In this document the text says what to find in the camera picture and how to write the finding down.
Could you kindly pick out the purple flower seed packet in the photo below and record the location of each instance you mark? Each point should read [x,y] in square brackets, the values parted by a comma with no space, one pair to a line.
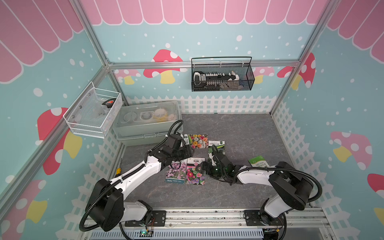
[177,172]

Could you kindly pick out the green pink flower seed packet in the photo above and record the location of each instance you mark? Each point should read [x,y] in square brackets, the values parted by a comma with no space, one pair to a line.
[259,162]

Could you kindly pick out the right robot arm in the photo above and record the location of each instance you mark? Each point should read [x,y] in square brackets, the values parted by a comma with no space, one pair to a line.
[294,189]

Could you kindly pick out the black red object in basket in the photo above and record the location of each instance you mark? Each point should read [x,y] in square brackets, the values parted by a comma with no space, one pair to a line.
[109,103]

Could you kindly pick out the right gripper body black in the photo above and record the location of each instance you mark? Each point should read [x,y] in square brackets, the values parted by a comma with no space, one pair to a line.
[213,171]

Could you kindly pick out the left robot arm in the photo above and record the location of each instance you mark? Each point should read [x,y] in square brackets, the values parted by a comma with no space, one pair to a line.
[107,206]

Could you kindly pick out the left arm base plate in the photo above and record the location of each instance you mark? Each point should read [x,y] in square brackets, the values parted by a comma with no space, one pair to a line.
[151,219]

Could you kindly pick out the yellow handled screwdriver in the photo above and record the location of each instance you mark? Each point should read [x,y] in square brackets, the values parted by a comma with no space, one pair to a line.
[119,169]

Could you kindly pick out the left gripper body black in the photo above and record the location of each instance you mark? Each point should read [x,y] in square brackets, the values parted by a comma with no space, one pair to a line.
[181,153]

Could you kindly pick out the black white tool in basket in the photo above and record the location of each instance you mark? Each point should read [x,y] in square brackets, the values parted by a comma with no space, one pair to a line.
[210,80]

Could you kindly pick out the white wire mesh basket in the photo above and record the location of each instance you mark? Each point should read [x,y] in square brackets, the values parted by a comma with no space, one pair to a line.
[88,117]

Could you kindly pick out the black wire mesh basket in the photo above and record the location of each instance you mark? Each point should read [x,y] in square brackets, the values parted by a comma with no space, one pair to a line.
[240,65]

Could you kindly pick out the pink mixed flower seed packet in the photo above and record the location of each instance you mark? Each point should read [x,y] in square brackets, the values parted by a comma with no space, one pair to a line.
[194,172]

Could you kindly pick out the aluminium front rail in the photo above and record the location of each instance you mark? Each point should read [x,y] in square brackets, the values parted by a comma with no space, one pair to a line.
[228,223]

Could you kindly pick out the translucent green storage box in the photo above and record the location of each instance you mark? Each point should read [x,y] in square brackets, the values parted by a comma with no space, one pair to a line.
[145,124]

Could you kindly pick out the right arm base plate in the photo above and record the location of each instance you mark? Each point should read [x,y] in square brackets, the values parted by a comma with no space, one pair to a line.
[255,217]

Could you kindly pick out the small green circuit board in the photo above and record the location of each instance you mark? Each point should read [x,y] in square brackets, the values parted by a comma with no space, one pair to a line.
[146,234]

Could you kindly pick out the multicolour ranunculus seed packet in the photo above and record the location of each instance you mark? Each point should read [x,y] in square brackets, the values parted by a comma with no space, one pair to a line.
[197,141]

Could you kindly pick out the green gourd seed packet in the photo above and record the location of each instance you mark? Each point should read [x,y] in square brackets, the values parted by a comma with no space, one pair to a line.
[219,144]

